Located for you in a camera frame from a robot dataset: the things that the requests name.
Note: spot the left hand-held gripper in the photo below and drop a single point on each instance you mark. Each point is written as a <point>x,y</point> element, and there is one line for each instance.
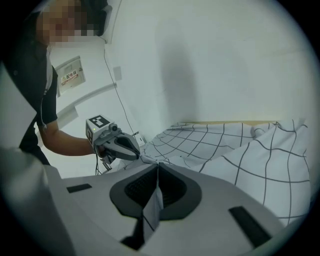
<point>97,130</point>

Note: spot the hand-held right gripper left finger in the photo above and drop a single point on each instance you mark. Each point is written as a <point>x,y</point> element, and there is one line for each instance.
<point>95,200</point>

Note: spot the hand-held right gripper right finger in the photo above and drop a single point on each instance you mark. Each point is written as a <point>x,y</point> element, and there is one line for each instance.
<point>220,207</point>

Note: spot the white black-checked cloth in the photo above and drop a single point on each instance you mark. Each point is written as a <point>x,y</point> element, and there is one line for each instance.
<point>262,162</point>

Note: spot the person's left forearm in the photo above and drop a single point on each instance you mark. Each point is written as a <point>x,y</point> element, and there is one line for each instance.
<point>67,142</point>

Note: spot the person's left hand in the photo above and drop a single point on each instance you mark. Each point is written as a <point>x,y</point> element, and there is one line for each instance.
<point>101,151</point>

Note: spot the person in dark uniform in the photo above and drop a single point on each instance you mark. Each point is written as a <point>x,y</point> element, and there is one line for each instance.
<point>27,87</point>

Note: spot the person's head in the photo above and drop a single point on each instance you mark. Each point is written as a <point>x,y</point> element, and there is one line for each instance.
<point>62,22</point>

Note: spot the small white wall box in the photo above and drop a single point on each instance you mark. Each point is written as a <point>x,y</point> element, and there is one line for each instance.
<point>140,140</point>

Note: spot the white wall switch plate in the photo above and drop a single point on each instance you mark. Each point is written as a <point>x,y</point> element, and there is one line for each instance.
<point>118,73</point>

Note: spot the white wall electrical panel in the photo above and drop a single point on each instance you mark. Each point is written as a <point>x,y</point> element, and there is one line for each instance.
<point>71,75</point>

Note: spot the black head-worn camera mount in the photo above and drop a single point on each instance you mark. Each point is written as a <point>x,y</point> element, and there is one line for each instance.
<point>102,22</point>

